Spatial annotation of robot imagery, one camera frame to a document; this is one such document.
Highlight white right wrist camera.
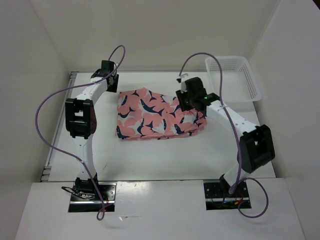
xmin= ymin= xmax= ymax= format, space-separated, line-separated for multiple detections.
xmin=176 ymin=73 xmax=189 ymax=93

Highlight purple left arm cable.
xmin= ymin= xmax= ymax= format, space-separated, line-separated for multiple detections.
xmin=36 ymin=45 xmax=126 ymax=221

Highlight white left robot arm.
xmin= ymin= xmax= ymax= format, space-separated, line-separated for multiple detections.
xmin=65 ymin=60 xmax=119 ymax=200

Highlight pink shark print shorts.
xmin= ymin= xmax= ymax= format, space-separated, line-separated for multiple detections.
xmin=115 ymin=87 xmax=207 ymax=141

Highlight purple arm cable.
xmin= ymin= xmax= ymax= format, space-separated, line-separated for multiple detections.
xmin=36 ymin=45 xmax=126 ymax=221
xmin=179 ymin=52 xmax=270 ymax=218

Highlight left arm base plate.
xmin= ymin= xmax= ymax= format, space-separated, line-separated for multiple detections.
xmin=61 ymin=182 xmax=117 ymax=213

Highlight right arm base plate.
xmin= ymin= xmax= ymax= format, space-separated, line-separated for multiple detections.
xmin=203 ymin=180 xmax=252 ymax=211

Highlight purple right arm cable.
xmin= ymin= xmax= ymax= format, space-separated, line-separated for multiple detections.
xmin=179 ymin=52 xmax=270 ymax=218

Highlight white perforated plastic basket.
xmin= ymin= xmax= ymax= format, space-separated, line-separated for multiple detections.
xmin=205 ymin=56 xmax=262 ymax=103

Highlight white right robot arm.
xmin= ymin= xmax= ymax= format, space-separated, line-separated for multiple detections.
xmin=176 ymin=77 xmax=275 ymax=197

